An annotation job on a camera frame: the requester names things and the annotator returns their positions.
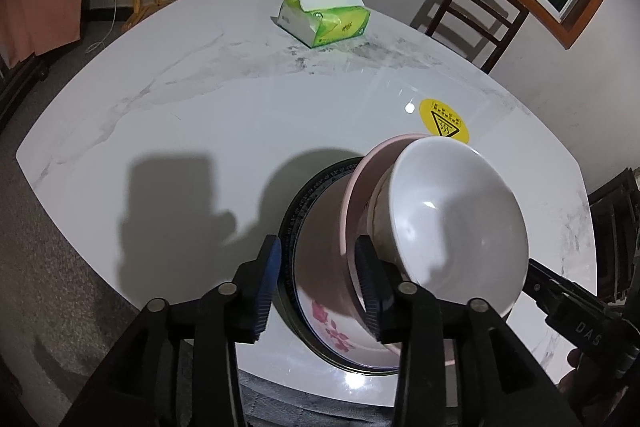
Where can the person's right hand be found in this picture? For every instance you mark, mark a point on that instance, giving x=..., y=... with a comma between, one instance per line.
x=590, y=397

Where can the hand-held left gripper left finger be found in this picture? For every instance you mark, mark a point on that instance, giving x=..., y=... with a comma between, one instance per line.
x=267, y=287

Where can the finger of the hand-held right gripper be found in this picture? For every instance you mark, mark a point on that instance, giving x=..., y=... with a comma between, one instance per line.
x=550, y=289

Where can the large blue floral plate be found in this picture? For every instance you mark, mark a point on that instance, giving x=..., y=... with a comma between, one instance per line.
x=290, y=217

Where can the white bowl with blue print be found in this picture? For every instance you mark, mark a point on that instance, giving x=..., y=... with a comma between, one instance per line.
x=460, y=217

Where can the round yellow warning sticker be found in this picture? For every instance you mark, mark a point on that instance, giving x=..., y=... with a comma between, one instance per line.
x=444, y=119

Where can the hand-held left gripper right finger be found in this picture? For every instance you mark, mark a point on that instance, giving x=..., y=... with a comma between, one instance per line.
x=369, y=292

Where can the dark wooden stool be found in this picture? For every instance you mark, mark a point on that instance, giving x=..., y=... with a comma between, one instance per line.
x=617, y=237

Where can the green tissue box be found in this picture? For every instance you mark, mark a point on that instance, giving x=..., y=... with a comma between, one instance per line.
x=327, y=22

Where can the large pink bowl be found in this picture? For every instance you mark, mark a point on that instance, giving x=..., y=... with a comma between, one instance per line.
x=357, y=192

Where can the dark wooden slat chair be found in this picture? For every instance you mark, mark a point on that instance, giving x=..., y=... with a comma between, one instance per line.
x=475, y=22

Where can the white plate with pink flowers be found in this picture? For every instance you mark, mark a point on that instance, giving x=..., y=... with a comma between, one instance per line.
x=320, y=267

